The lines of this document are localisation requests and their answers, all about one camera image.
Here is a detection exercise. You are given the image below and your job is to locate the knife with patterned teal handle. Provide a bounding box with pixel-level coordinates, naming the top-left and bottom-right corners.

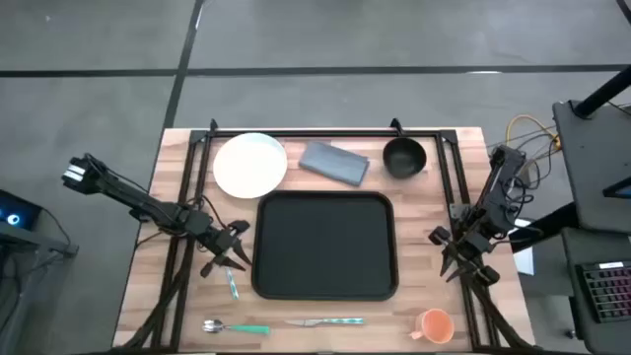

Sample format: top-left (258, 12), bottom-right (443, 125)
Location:
top-left (284, 317), bottom-right (366, 328)

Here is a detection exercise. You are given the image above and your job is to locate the screen corner with blue glow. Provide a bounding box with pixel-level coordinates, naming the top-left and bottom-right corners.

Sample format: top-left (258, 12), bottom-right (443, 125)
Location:
top-left (601, 176), bottom-right (631, 201)

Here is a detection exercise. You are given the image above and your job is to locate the black computer with blue light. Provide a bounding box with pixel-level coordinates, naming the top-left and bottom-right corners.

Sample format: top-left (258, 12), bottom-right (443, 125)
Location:
top-left (0, 189), bottom-right (43, 231)

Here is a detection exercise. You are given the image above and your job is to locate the yellow cable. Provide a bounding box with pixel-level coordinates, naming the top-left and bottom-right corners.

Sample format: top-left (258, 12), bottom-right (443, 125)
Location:
top-left (505, 113), bottom-right (562, 174)

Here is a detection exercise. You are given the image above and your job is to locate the black aluminium rig frame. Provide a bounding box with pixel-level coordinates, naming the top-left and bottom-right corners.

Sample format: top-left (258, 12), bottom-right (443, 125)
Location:
top-left (111, 117), bottom-right (543, 355)

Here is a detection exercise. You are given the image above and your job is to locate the black desk leg bar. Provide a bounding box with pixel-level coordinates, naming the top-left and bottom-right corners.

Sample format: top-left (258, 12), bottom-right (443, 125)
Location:
top-left (508, 200), bottom-right (579, 253)

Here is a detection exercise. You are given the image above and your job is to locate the black slanted pole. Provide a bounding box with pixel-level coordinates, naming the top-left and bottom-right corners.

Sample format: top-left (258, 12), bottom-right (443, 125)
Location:
top-left (574, 65), bottom-right (631, 119)

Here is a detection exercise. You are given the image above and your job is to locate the dark keyboard desk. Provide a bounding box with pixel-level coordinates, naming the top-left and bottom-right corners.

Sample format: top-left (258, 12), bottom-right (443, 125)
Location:
top-left (560, 227), bottom-right (631, 355)

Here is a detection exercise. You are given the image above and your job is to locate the grey cloth napkin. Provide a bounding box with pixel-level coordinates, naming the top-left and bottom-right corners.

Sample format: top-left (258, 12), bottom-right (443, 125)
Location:
top-left (298, 141), bottom-right (371, 187)

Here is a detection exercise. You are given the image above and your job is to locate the black bowl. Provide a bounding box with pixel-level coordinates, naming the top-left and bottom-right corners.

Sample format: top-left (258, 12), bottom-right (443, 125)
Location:
top-left (382, 136), bottom-right (428, 179)

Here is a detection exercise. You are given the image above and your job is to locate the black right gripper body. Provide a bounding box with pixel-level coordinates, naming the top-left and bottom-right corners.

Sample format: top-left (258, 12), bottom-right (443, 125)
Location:
top-left (450, 228), bottom-right (493, 266)

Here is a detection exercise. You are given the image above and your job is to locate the spoon with plain teal handle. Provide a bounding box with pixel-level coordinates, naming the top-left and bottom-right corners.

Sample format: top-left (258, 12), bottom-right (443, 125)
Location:
top-left (201, 319), bottom-right (272, 336)

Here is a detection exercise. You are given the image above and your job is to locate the black backlit keyboard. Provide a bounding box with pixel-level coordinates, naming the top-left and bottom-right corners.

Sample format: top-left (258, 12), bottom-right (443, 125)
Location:
top-left (575, 260), bottom-right (631, 324)

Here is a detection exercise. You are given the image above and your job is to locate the orange mug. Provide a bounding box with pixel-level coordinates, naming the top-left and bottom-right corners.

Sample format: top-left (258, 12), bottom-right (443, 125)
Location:
top-left (408, 308), bottom-right (456, 345)

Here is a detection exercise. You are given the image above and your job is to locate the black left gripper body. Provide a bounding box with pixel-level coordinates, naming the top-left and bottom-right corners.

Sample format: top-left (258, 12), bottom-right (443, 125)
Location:
top-left (195, 215), bottom-right (239, 258)

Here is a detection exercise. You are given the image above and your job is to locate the black rectangular tray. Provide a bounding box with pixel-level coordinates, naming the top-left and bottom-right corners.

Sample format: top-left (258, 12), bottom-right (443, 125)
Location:
top-left (250, 189), bottom-right (399, 303)

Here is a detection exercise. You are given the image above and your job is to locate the grey desk top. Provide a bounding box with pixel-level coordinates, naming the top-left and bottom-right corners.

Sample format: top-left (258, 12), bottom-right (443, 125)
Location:
top-left (551, 98), bottom-right (631, 234)

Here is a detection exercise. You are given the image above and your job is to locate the fork with patterned teal handle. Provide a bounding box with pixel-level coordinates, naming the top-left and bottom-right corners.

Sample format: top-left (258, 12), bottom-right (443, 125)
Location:
top-left (222, 264), bottom-right (242, 302)

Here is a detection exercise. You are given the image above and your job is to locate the dark equipment stand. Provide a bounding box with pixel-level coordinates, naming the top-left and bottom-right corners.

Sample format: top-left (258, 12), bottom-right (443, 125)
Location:
top-left (0, 221), bottom-right (80, 355)

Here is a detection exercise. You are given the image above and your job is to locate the white round plate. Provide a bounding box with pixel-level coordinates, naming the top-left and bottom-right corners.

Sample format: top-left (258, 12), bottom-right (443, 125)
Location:
top-left (212, 131), bottom-right (289, 200)

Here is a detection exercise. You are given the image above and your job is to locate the white paper sheet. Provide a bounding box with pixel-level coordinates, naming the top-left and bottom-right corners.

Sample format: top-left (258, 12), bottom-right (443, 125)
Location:
top-left (512, 219), bottom-right (536, 276)

